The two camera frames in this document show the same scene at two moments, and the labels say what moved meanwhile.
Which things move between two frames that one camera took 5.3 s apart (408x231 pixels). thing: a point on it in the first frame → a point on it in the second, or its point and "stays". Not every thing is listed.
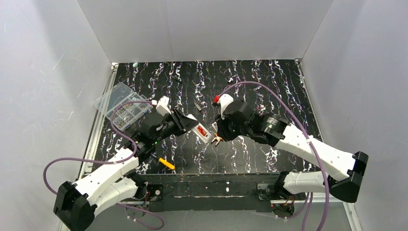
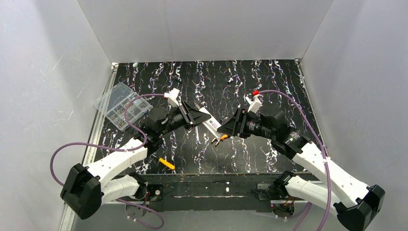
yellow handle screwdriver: x=167 y=164 stays
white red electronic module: x=200 y=131 → x=211 y=124
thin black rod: x=177 y=80 stays
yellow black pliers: x=216 y=137 stays
